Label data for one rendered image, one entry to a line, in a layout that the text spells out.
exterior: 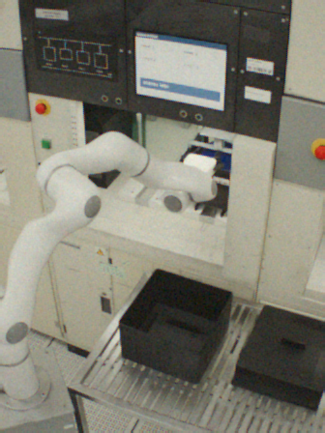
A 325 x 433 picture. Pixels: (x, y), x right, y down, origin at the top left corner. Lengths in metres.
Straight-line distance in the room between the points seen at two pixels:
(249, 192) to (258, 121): 0.23
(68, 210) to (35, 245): 0.14
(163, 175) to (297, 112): 0.42
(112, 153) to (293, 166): 0.55
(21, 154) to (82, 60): 0.52
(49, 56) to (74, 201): 0.66
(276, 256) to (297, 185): 0.30
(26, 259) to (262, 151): 0.73
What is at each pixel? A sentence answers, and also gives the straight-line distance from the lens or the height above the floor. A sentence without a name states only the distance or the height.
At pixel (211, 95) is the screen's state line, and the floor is 1.51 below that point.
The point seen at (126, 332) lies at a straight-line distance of 1.81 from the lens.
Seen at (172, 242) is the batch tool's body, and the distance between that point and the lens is 2.15.
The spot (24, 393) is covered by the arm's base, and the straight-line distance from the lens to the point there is 1.82.
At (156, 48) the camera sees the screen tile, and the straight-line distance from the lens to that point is 1.73.
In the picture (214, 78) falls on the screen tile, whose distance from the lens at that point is 1.69.
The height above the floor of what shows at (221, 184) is 1.06.
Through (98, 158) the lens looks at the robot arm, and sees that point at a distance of 1.51.
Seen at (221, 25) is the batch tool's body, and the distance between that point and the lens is 1.63.
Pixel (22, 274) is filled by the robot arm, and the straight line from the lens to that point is 1.52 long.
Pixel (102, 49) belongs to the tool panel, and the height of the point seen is 1.60.
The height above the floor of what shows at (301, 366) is 0.86.
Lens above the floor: 2.27
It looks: 38 degrees down
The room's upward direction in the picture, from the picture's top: straight up
